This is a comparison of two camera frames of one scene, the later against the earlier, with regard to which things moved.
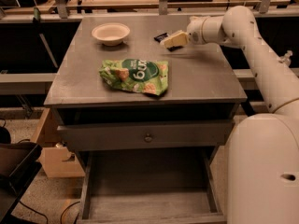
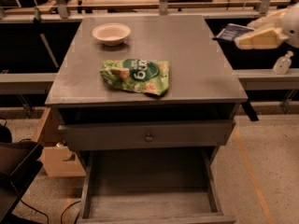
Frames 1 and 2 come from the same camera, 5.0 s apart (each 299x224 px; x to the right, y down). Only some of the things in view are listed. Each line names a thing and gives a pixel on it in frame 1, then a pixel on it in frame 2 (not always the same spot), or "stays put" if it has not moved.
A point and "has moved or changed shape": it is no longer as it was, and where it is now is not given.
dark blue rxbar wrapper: (161, 37) has moved or changed shape
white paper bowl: (110, 34) stays put
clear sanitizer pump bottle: (286, 59) stays put
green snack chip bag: (145, 76) stays put
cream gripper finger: (177, 38) -> (264, 38)
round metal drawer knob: (148, 138) stays put
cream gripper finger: (194, 18) -> (275, 20)
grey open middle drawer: (178, 185) stays put
